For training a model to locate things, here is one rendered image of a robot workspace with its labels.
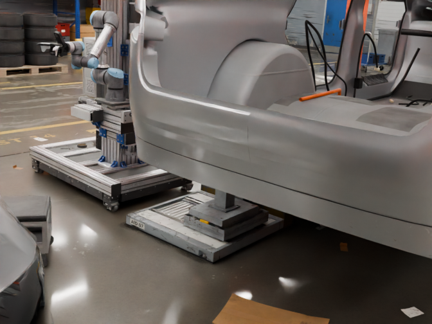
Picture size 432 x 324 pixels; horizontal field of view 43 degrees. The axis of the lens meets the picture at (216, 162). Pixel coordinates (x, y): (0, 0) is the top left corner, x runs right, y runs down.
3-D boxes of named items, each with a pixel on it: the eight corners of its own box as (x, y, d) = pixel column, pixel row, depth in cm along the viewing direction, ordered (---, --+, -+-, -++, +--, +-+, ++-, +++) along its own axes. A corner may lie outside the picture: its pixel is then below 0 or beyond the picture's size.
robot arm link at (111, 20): (128, 19, 405) (97, 72, 388) (116, 18, 410) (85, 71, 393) (120, 8, 396) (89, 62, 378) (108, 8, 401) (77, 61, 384)
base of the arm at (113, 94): (101, 99, 418) (101, 86, 415) (117, 97, 428) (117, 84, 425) (112, 102, 408) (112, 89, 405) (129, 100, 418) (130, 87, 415)
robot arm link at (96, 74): (104, 86, 413) (103, 11, 397) (89, 83, 420) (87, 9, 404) (114, 84, 423) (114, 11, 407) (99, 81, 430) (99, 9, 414)
